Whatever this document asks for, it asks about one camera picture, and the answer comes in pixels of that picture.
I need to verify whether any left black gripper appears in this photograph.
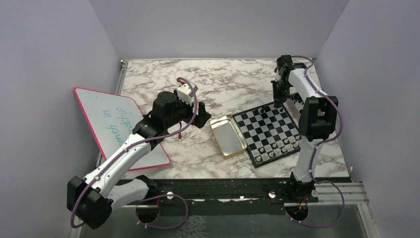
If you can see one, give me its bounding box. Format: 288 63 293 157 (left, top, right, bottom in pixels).
165 90 211 129

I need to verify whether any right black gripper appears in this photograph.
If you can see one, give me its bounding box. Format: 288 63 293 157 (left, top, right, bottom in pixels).
270 79 290 107

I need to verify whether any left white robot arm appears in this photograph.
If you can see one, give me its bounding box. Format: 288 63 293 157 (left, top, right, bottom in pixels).
66 89 211 229

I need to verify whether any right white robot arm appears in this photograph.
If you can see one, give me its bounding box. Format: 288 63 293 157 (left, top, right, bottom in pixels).
271 55 338 202

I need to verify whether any white box of black pieces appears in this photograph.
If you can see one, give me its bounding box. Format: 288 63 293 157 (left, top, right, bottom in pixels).
286 93 304 120

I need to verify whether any gold metal tin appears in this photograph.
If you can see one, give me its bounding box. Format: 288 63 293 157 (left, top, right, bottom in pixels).
210 115 248 160

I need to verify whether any black white chessboard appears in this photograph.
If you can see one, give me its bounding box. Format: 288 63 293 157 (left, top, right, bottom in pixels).
233 102 302 168

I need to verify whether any red framed whiteboard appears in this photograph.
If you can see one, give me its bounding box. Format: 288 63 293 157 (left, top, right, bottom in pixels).
73 87 171 172

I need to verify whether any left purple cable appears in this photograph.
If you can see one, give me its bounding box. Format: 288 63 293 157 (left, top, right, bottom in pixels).
70 77 199 231

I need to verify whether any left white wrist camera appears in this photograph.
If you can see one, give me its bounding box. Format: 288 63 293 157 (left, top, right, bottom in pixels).
176 80 198 106

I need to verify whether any black table front rail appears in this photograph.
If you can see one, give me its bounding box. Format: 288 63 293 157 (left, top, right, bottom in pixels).
92 177 352 218

